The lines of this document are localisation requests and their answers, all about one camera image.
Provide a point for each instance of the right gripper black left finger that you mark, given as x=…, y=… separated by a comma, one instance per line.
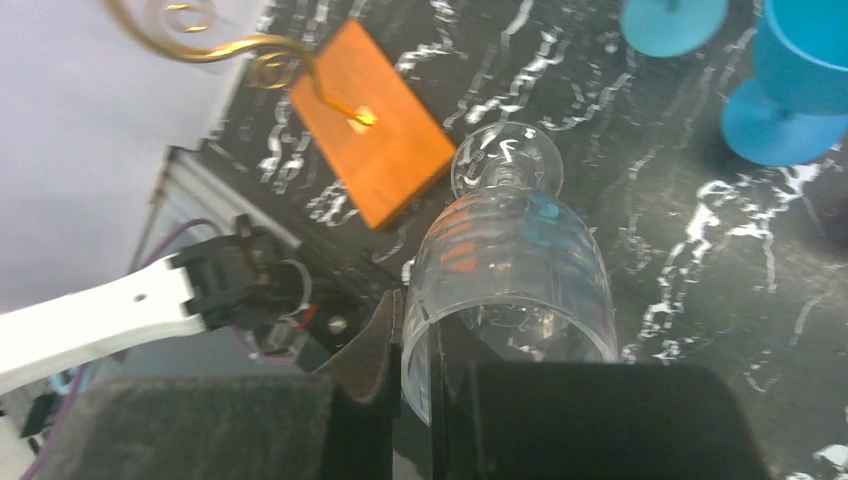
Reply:
x=335, y=423

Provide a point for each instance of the gold wire rack wooden base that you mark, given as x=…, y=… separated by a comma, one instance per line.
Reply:
x=375, y=133

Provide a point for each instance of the clear wine glass front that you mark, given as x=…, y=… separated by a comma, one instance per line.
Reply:
x=518, y=267

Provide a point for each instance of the aluminium base frame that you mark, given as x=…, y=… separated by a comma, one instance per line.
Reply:
x=186, y=190

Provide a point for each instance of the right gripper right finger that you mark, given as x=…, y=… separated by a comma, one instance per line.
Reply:
x=496, y=419

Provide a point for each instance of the blue wine glass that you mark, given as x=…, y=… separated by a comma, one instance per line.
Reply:
x=670, y=28
x=793, y=108

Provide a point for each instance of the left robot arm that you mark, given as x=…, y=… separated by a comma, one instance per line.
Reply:
x=246, y=279

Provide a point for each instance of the upright blue wine glass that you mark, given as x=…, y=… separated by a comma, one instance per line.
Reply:
x=670, y=28

